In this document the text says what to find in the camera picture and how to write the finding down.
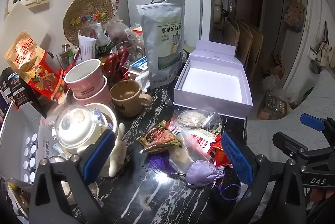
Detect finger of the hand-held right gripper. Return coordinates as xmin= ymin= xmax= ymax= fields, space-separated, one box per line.
xmin=300 ymin=113 xmax=335 ymax=146
xmin=273 ymin=132 xmax=330 ymax=159

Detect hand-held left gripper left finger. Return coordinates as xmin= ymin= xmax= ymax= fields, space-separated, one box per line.
xmin=28 ymin=131 xmax=116 ymax=224

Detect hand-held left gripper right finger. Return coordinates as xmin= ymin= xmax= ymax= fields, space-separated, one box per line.
xmin=221 ymin=132 xmax=307 ymax=224

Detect red candy wrapper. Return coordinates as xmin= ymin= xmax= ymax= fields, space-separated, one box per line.
xmin=209 ymin=142 xmax=231 ymax=167

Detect purple sachet pouch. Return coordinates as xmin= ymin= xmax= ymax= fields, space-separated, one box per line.
xmin=186 ymin=160 xmax=241 ymax=200

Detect clear zip bag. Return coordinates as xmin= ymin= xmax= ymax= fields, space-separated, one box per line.
xmin=169 ymin=127 xmax=213 ymax=172

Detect purple tassel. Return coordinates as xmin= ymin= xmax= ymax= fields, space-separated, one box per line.
xmin=148 ymin=153 xmax=187 ymax=177

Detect brown meat snack packet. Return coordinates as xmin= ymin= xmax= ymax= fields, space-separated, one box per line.
xmin=136 ymin=120 xmax=182 ymax=154

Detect lavender gift box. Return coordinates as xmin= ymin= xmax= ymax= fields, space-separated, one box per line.
xmin=173 ymin=40 xmax=254 ymax=120

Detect white cartoon dog jar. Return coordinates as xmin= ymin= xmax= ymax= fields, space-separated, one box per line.
xmin=52 ymin=103 xmax=126 ymax=178

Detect red white packet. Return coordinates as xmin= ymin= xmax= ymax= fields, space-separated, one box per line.
xmin=167 ymin=122 xmax=222 ymax=156

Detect clear glass dish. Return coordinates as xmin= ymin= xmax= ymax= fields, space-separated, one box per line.
xmin=48 ymin=154 xmax=101 ymax=201

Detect egg carton box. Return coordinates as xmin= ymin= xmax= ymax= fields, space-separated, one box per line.
xmin=258 ymin=92 xmax=288 ymax=120

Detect clear plastic bag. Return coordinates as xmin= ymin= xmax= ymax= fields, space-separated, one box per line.
xmin=262 ymin=75 xmax=283 ymax=94

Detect pink panda paper cup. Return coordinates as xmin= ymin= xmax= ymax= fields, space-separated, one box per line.
xmin=72 ymin=76 xmax=113 ymax=110

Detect brown mug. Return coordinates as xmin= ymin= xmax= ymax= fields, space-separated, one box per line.
xmin=109 ymin=80 xmax=152 ymax=118

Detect white tote bag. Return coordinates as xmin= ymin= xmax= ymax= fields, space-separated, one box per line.
xmin=309 ymin=22 xmax=335 ymax=74

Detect white box of small bottles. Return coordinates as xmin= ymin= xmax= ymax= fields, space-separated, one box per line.
xmin=0 ymin=101 xmax=61 ymax=185

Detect folded cardboard sheet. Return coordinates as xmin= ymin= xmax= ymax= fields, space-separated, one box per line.
xmin=246 ymin=25 xmax=264 ymax=75
xmin=236 ymin=19 xmax=253 ymax=65
xmin=224 ymin=18 xmax=240 ymax=57

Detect red scissors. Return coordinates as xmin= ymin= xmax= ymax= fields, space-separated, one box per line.
xmin=101 ymin=48 xmax=129 ymax=75

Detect blue white carton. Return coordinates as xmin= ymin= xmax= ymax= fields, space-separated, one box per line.
xmin=129 ymin=56 xmax=150 ymax=76

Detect black packet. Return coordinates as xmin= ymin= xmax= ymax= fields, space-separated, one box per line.
xmin=0 ymin=67 xmax=40 ymax=117

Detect patterned tote bag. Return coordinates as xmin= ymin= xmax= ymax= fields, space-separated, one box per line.
xmin=283 ymin=0 xmax=306 ymax=33

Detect white paper roll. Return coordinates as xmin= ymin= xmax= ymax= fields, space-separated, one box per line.
xmin=78 ymin=31 xmax=96 ymax=60

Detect glass bowl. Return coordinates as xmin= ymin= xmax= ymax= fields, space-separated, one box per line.
xmin=115 ymin=41 xmax=145 ymax=57

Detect red gold snack bag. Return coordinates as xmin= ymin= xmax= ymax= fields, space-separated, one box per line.
xmin=4 ymin=30 xmax=64 ymax=102

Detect silver pear tea pouch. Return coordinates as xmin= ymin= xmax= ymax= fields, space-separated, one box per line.
xmin=137 ymin=0 xmax=185 ymax=91

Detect straw hat with flowers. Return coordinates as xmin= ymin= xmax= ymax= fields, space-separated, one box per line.
xmin=63 ymin=0 xmax=113 ymax=42

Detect white paper sheet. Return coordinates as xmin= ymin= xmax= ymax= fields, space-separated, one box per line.
xmin=5 ymin=1 xmax=51 ymax=40

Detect white coiled cord in bag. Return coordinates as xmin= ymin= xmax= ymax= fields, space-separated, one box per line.
xmin=174 ymin=109 xmax=223 ymax=133

